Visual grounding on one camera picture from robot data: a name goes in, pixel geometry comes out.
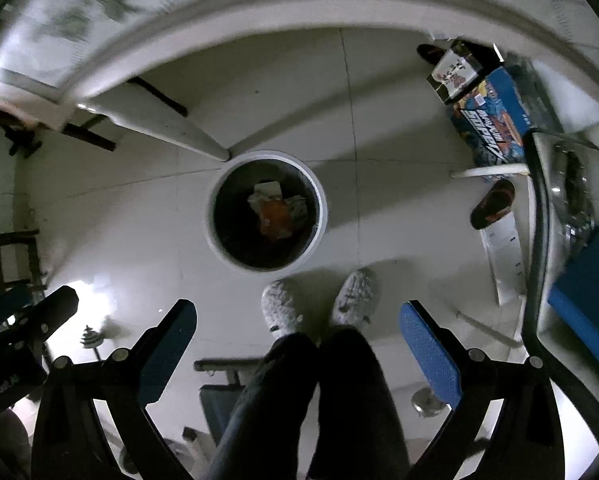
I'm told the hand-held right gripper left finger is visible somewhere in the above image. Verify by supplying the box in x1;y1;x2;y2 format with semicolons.
30;299;198;480

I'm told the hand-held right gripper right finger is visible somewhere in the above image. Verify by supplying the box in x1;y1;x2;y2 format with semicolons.
398;300;575;480

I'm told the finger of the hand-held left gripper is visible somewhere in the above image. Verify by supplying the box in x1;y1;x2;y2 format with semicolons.
6;285;80;348
0;285;32;323

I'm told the white round trash bin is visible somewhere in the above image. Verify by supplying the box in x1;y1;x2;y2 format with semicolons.
206;150;328;273

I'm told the person's left forearm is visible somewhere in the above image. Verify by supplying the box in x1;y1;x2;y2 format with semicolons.
0;407;34;480

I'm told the round metal foot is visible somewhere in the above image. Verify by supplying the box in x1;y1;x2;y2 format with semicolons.
411;386;443;419

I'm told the small metal dumbbell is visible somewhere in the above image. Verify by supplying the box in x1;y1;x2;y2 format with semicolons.
79;325;111;362

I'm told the dark wooden stool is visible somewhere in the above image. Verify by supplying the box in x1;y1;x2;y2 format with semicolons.
0;229;48;292

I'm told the person's right leg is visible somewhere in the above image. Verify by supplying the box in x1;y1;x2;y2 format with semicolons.
307;326;413;480

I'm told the person's leg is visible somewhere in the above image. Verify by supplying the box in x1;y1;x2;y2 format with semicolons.
206;332;325;480
307;326;413;480

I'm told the grey knit slipper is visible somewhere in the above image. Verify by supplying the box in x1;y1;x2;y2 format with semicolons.
260;280;306;334
331;268;380;329

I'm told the person's left leg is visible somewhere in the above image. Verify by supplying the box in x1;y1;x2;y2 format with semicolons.
206;332;325;480

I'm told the brown sandal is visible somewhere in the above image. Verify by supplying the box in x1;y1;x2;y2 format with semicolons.
416;43;449;67
470;178;517;231

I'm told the blue office chair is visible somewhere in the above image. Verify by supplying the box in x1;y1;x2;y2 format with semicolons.
522;127;599;403

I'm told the orange plastic wrapper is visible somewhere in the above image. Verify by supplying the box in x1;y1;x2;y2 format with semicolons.
258;196;298;239

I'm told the white paper piece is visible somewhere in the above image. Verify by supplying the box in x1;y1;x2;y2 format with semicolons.
248;182;283;207

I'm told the crumpled printed paper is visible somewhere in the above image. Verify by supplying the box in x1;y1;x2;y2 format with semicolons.
284;195;309;222

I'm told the blue printed cardboard box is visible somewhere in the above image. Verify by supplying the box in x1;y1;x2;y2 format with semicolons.
448;66;531;182

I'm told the dark grey box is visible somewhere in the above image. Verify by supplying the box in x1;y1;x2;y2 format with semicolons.
503;54;561;132

